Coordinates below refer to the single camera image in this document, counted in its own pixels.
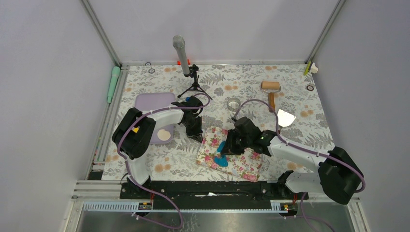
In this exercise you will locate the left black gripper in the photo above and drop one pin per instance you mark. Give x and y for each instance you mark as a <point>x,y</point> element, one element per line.
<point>196,134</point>

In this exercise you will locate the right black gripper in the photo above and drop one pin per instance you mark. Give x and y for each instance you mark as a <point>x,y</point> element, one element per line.
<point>229,148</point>

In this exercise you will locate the floral cutting board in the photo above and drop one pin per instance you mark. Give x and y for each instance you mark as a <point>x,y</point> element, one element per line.
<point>245,166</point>

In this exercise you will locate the purple tray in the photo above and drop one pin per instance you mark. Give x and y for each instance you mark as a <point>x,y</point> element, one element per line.
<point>153,101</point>

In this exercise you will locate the blue dough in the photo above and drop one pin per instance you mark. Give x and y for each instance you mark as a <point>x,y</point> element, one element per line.
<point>221,159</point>

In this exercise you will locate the metal scraper wooden handle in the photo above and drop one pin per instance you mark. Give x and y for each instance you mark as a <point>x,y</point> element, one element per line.
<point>285,119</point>

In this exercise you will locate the wooden rolling pin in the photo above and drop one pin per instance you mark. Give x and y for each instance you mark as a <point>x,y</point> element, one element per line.
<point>271,88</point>

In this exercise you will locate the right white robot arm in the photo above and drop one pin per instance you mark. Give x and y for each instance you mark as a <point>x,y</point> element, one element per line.
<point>331,172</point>

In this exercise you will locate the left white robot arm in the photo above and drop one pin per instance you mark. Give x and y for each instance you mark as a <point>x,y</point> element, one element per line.
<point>133,134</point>

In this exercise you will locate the beige dough disc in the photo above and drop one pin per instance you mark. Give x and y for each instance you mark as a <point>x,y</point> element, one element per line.
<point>163,135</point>

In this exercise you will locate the floral tablecloth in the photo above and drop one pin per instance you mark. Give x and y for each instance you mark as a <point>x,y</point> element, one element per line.
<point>177,160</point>

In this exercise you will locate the black microphone tripod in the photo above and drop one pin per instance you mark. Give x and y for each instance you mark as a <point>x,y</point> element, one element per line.
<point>195,86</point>

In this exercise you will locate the red clip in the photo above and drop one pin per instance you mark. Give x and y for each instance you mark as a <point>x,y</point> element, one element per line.
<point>179,63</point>

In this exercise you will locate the grey microphone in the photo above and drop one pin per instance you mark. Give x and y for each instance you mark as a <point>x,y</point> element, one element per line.
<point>179,46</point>

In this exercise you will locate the white clip in corner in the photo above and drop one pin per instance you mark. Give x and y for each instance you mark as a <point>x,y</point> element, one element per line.
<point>313,68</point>

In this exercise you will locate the green marker pen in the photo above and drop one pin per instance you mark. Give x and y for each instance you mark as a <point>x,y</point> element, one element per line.
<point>113,83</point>

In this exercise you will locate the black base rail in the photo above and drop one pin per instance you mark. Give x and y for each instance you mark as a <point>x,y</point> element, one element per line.
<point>210,195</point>

